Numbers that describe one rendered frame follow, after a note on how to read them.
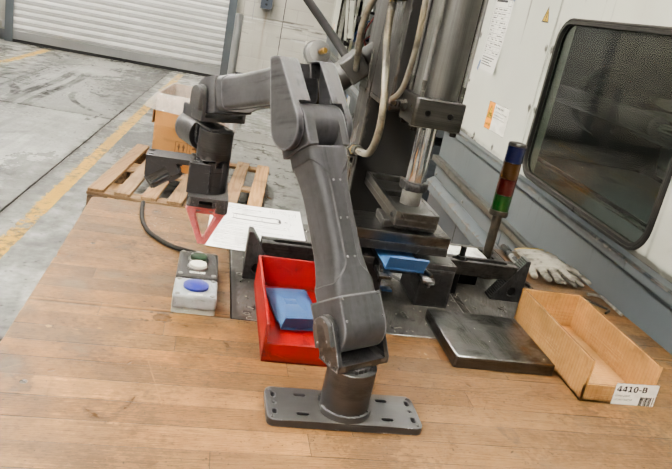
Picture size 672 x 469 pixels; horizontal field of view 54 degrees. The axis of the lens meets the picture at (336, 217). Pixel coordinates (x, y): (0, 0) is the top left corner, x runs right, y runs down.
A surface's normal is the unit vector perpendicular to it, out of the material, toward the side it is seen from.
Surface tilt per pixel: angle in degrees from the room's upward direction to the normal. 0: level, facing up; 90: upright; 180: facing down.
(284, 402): 0
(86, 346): 0
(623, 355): 90
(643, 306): 90
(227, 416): 0
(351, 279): 54
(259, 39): 90
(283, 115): 90
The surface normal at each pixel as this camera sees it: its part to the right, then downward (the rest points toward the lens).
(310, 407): 0.19, -0.93
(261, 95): -0.81, 0.09
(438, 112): 0.15, 0.33
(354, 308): 0.59, -0.25
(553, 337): -0.97, -0.13
